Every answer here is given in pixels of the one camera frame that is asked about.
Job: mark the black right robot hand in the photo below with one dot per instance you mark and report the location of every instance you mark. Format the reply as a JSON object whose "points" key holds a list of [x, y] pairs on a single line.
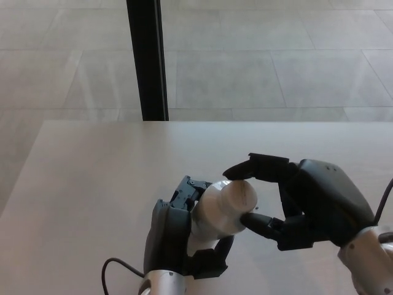
{"points": [[322, 202]]}

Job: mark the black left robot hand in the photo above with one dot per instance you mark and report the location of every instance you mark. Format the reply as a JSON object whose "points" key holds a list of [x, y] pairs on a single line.
{"points": [[167, 236]]}

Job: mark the white plastic bottle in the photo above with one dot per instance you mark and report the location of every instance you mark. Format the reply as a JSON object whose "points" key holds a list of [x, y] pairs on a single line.
{"points": [[215, 215]]}

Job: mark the white bottle screw cap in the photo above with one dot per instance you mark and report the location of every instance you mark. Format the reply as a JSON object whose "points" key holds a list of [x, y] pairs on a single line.
{"points": [[242, 196]]}

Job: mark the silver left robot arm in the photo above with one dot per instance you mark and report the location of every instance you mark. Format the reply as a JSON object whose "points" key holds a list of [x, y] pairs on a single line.
{"points": [[165, 284]]}

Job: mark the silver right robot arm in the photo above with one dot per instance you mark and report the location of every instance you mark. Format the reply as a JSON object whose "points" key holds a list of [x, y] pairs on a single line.
{"points": [[368, 261]]}

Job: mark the black vertical window frame post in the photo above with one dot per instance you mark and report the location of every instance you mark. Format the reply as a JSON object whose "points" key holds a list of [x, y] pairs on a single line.
{"points": [[145, 61]]}

